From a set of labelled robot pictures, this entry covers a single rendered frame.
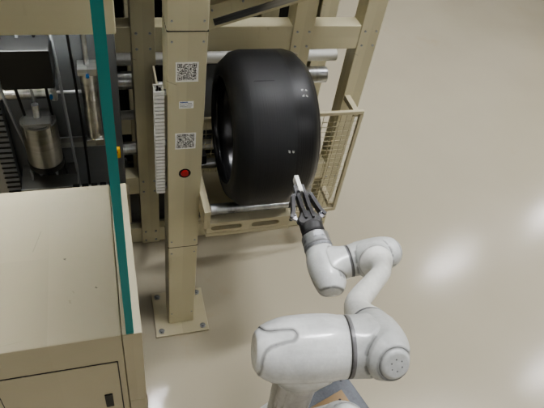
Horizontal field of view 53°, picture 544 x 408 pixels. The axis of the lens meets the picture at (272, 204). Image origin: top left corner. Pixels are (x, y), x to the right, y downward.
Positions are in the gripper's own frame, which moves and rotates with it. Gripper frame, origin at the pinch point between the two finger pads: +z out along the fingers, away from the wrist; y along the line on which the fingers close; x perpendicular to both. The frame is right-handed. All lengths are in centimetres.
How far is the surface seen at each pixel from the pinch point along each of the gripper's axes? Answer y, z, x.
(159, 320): 45, 15, 126
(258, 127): 11.8, 17.2, -11.5
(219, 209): 20.8, 18.0, 35.6
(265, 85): 7.6, 29.9, -18.5
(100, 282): 66, -32, -7
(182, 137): 35.1, 29.6, 4.5
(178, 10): 37, 36, -44
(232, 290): 4, 28, 129
